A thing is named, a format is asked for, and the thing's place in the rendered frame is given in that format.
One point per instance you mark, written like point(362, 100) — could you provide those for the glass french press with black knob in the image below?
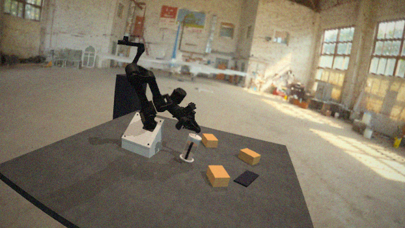
point(190, 147)

